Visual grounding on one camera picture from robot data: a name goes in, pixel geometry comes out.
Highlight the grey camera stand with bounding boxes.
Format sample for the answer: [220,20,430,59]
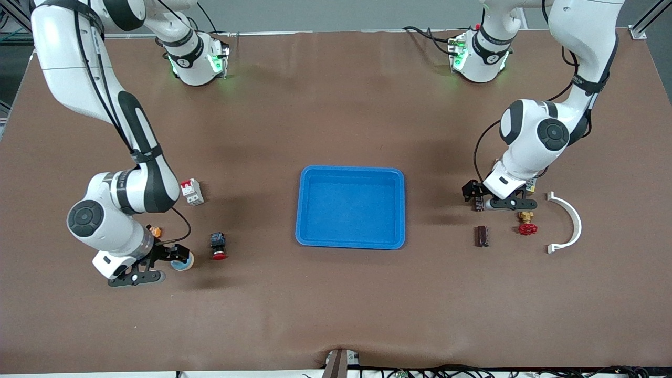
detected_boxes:
[321,348,361,378]

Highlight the black base cables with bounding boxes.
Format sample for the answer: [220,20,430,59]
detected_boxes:
[402,25,464,57]

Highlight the brass valve red handle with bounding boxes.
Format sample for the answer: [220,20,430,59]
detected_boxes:
[516,211,539,236]

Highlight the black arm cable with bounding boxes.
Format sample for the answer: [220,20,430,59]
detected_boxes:
[474,45,612,184]
[73,8,192,247]

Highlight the blue plastic tray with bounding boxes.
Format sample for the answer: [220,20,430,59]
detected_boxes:
[295,165,406,250]

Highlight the white red circuit breaker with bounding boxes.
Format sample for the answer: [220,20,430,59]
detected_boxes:
[180,178,205,207]

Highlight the black base cable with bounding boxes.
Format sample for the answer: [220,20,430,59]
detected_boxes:
[195,0,219,35]

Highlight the white curved plastic bracket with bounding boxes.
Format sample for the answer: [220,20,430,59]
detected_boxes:
[546,191,583,255]

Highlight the brown table mat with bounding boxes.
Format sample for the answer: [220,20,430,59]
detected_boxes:
[0,29,672,375]

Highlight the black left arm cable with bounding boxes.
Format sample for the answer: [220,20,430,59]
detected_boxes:
[474,45,612,184]

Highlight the blue call bell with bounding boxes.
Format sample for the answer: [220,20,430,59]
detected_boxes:
[170,251,195,272]

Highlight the red mushroom push button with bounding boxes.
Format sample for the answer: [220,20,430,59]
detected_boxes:
[210,232,228,261]

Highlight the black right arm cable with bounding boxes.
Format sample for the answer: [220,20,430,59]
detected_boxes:
[73,8,192,247]

